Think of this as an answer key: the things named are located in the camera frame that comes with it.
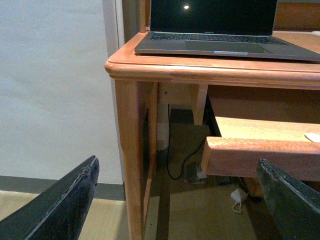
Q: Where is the black cable under desk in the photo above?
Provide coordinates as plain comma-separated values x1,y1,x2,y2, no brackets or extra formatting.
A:
166,104,208,180

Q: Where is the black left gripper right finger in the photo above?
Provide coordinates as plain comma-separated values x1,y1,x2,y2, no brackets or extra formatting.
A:
256,159,320,240

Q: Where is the white power adapter on floor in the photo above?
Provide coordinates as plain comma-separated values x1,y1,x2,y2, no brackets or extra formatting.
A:
230,188,249,214

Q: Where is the wooden pull-out keyboard tray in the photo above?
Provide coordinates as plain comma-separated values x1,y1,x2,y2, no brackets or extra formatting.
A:
201,97,320,182

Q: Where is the white item on tray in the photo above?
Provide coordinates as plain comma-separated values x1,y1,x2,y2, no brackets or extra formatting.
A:
304,132,320,143

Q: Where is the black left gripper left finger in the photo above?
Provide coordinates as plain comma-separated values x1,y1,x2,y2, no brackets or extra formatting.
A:
0,155,100,240

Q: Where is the wooden desk frame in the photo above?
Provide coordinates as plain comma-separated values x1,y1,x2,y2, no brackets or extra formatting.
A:
104,0,320,240

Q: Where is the grey open laptop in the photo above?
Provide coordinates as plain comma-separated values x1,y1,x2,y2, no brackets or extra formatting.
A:
135,0,320,62

